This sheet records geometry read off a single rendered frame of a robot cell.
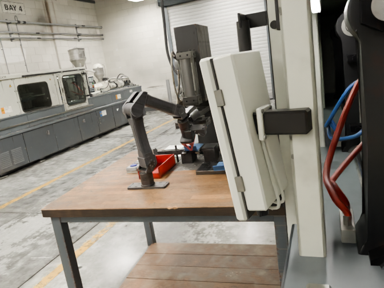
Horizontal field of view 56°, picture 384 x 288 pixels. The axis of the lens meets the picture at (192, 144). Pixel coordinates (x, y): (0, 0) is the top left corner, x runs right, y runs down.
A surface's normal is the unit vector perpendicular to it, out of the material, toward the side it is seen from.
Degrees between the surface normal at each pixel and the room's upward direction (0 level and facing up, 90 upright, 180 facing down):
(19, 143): 90
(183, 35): 90
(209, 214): 90
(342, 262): 0
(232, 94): 90
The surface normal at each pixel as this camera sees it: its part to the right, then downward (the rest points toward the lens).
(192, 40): -0.28, 0.25
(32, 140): 0.93, -0.05
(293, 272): -0.14, -0.96
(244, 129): -0.52, 0.26
